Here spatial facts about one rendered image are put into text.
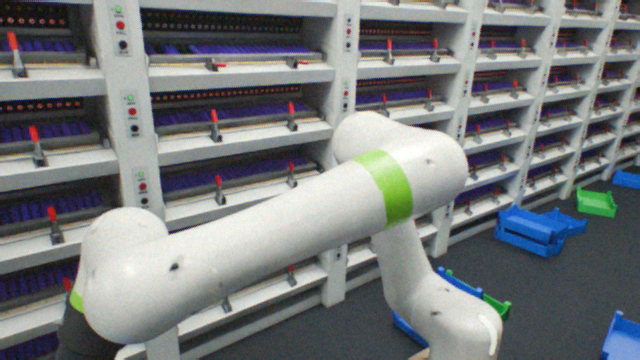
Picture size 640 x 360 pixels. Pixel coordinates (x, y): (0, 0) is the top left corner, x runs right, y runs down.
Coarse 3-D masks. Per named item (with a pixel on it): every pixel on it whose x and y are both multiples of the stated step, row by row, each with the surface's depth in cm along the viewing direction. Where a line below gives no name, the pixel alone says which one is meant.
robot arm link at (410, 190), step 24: (384, 144) 62; (408, 144) 59; (432, 144) 59; (456, 144) 61; (384, 168) 56; (408, 168) 56; (432, 168) 57; (456, 168) 59; (384, 192) 55; (408, 192) 56; (432, 192) 58; (456, 192) 61; (408, 216) 58
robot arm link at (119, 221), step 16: (128, 208) 57; (96, 224) 55; (112, 224) 53; (128, 224) 53; (144, 224) 55; (160, 224) 58; (96, 240) 52; (80, 256) 56; (80, 272) 55; (80, 288) 55; (80, 304) 55
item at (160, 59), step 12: (156, 60) 110; (168, 60) 111; (180, 60) 113; (192, 60) 115; (204, 60) 117; (216, 60) 119; (228, 60) 122; (240, 60) 124; (252, 60) 126; (264, 60) 129; (276, 60) 131
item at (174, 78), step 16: (144, 32) 117; (160, 32) 119; (176, 32) 122; (192, 32) 125; (208, 32) 128; (224, 32) 130; (176, 48) 122; (320, 48) 144; (256, 64) 127; (272, 64) 130; (304, 64) 136; (320, 64) 140; (336, 64) 139; (160, 80) 108; (176, 80) 110; (192, 80) 113; (208, 80) 115; (224, 80) 118; (240, 80) 121; (256, 80) 124; (272, 80) 128; (288, 80) 131; (304, 80) 135; (320, 80) 139
